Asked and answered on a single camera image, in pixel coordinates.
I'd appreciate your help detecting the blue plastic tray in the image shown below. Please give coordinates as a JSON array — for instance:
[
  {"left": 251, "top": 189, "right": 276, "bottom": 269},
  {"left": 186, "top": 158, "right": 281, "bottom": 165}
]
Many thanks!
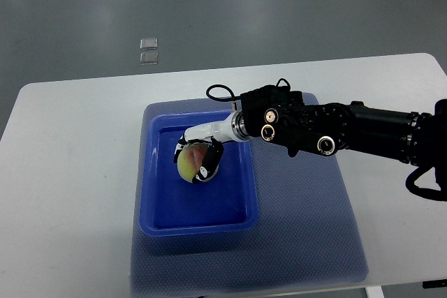
[{"left": 138, "top": 110, "right": 258, "bottom": 237}]

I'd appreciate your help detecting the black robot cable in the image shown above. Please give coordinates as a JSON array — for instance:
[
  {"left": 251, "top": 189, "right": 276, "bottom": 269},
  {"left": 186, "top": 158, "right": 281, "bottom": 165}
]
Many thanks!
[{"left": 205, "top": 84, "right": 242, "bottom": 110}]

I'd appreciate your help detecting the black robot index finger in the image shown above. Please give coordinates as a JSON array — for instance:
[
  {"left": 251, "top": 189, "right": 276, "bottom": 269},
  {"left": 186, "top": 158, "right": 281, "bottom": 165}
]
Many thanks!
[{"left": 173, "top": 135, "right": 187, "bottom": 164}]

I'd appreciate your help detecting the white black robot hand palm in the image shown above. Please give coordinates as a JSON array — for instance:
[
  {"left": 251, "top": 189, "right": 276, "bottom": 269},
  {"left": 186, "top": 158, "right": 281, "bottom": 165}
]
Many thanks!
[{"left": 183, "top": 112, "right": 241, "bottom": 144}]

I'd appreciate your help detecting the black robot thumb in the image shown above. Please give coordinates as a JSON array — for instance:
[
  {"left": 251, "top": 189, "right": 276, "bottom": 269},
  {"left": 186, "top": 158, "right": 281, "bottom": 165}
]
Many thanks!
[{"left": 191, "top": 138, "right": 224, "bottom": 184}]

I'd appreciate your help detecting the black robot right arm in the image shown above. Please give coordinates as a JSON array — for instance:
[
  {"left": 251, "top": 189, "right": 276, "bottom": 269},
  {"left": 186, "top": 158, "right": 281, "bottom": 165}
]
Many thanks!
[{"left": 173, "top": 78, "right": 446, "bottom": 202}]

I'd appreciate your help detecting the upper floor socket plate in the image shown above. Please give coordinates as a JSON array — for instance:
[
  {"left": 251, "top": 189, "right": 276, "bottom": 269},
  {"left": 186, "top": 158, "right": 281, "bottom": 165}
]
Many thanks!
[{"left": 140, "top": 37, "right": 158, "bottom": 50}]

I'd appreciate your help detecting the blue-grey textured mat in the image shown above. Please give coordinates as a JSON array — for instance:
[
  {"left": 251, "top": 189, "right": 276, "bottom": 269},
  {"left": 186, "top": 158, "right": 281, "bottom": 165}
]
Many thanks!
[{"left": 130, "top": 99, "right": 368, "bottom": 297}]

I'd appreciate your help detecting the yellow-red peach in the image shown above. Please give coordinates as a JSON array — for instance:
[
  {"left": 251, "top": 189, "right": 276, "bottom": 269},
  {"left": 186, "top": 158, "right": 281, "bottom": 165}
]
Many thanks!
[{"left": 177, "top": 144, "right": 200, "bottom": 183}]

